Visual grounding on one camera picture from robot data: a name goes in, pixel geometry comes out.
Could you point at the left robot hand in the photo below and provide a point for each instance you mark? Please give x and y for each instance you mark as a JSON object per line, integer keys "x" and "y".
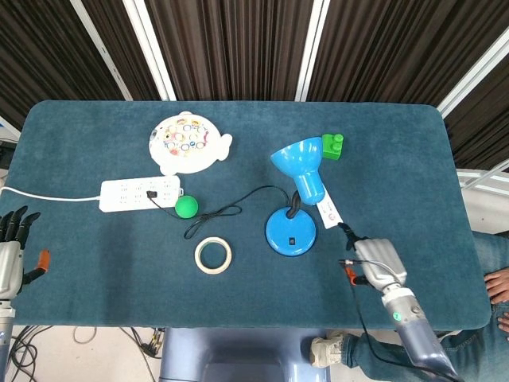
{"x": 8, "y": 262}

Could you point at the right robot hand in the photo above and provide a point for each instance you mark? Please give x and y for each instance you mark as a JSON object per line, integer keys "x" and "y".
{"x": 378, "y": 262}

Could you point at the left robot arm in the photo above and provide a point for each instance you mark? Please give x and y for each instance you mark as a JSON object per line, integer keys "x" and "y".
{"x": 4, "y": 338}

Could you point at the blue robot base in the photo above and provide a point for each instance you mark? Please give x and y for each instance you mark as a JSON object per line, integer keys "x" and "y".
{"x": 238, "y": 354}

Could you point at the blue desk lamp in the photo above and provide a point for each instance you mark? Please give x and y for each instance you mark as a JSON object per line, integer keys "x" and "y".
{"x": 292, "y": 235}

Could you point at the white power strip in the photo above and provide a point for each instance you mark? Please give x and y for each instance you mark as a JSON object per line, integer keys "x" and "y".
{"x": 135, "y": 195}

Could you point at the white rectangular card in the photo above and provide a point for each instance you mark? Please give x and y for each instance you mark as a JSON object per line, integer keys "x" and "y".
{"x": 330, "y": 213}

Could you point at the blue jeans leg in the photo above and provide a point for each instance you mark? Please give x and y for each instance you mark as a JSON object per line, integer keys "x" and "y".
{"x": 381, "y": 354}

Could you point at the white sneaker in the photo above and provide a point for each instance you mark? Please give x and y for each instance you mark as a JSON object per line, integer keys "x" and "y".
{"x": 324, "y": 350}

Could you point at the teal table mat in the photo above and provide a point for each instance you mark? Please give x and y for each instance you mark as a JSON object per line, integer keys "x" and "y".
{"x": 119, "y": 258}

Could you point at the green building block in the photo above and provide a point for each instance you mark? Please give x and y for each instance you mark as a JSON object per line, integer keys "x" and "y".
{"x": 332, "y": 149}

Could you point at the white metal rack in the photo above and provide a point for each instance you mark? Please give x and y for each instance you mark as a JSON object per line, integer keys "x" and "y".
{"x": 483, "y": 199}

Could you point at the person's hand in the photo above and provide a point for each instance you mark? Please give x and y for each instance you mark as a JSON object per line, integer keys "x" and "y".
{"x": 499, "y": 284}

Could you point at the beige masking tape roll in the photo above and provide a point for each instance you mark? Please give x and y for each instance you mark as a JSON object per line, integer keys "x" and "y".
{"x": 199, "y": 263}

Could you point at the green ball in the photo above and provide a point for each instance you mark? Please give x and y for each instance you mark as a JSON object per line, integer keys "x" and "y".
{"x": 186, "y": 207}

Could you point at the white fish-shaped fishing toy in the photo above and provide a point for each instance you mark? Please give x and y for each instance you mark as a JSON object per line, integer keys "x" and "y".
{"x": 185, "y": 139}

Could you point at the dark pleated curtain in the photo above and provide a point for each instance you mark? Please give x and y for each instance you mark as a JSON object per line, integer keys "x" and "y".
{"x": 234, "y": 47}

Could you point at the white frame post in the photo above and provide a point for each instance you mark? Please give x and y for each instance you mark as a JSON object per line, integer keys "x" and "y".
{"x": 312, "y": 47}
{"x": 153, "y": 47}
{"x": 473, "y": 69}
{"x": 103, "y": 51}

